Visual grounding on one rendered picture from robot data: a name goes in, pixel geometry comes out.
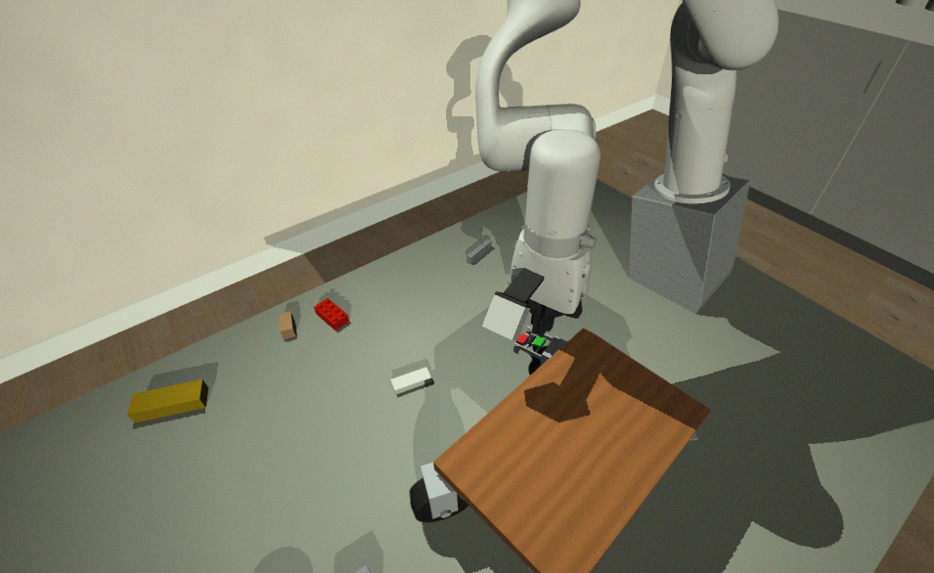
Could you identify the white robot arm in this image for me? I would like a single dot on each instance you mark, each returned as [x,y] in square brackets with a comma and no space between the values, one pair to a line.
[555,142]

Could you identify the tan wooden block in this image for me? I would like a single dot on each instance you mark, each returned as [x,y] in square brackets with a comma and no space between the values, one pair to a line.
[287,328]

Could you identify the yellow rectangular block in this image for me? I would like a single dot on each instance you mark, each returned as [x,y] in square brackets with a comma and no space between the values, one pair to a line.
[168,401]

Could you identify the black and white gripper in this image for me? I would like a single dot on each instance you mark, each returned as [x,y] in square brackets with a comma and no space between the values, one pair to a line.
[560,291]

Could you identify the red toy building brick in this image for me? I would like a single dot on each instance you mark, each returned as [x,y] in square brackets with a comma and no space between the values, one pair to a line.
[331,314]

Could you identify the brown wooden dolly with black wheels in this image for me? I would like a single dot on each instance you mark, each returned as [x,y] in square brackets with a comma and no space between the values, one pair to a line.
[559,467]

